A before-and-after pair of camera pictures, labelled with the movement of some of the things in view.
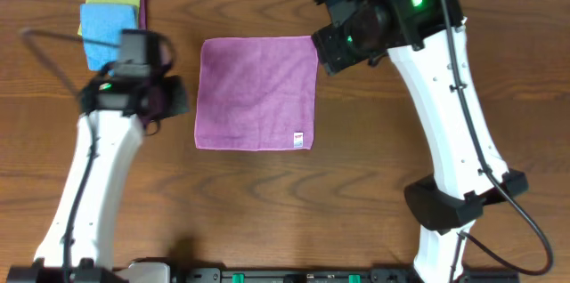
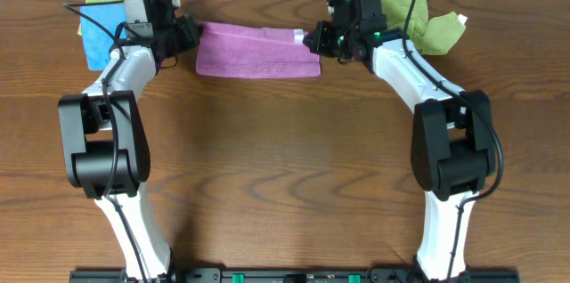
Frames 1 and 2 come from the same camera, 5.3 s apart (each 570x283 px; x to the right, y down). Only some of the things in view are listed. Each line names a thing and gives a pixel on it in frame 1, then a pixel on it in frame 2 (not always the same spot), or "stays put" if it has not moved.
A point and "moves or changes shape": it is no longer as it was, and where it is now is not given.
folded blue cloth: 101,26 stays put
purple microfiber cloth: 256,93 moves or changes shape
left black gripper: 176,96 → 188,31
